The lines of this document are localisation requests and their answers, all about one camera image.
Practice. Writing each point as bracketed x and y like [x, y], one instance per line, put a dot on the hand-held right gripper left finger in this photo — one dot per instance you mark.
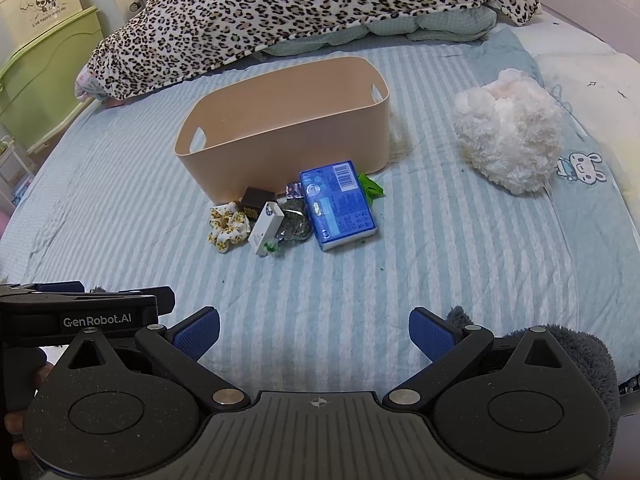
[197, 334]

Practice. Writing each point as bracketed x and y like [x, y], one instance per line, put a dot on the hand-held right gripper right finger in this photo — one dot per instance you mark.
[431, 334]

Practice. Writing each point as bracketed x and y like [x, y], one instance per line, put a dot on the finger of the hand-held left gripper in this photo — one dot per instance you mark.
[60, 287]

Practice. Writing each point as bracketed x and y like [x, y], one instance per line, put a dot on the person's left hand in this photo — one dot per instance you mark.
[14, 422]

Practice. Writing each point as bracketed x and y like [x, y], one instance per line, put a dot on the blue striped bedsheet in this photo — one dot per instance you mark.
[150, 240]

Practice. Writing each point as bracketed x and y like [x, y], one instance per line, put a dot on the yellow floral scrunchie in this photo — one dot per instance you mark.
[227, 227]

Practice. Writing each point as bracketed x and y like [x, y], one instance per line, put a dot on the cluttered side shelf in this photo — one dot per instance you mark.
[12, 170]

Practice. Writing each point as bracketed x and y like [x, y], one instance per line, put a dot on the small white box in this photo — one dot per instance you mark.
[265, 225]

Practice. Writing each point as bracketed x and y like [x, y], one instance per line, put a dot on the small dark brown box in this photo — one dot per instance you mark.
[256, 197]

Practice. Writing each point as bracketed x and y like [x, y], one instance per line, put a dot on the blue tissue packet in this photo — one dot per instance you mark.
[340, 210]

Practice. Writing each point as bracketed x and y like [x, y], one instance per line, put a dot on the green candy wrapper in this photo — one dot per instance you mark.
[371, 187]

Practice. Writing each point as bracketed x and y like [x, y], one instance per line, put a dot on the grey fleece sleeve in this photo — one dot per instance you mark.
[595, 360]

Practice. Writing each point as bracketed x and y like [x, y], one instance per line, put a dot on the silver purple wrapper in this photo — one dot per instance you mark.
[294, 190]

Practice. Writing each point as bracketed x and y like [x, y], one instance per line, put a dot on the beige plastic basket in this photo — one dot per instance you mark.
[280, 150]

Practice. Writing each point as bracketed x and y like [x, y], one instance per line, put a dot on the pink floral pillow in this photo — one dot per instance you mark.
[95, 87]

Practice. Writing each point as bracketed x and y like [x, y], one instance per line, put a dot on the white plush toy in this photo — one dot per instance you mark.
[505, 135]

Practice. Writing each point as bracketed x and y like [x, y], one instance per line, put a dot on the green bed footboard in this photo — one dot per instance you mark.
[45, 75]

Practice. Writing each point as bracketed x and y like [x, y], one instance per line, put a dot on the cream cartoon cabinet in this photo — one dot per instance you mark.
[30, 25]

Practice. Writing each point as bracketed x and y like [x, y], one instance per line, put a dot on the small round clock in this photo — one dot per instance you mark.
[134, 7]

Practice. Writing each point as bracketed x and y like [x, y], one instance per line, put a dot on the white padded quilt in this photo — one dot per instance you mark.
[590, 75]

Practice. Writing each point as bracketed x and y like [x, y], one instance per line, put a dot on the green checked quilt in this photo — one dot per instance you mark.
[440, 25]

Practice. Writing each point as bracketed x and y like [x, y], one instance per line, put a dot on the leopard print blanket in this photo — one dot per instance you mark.
[300, 0]

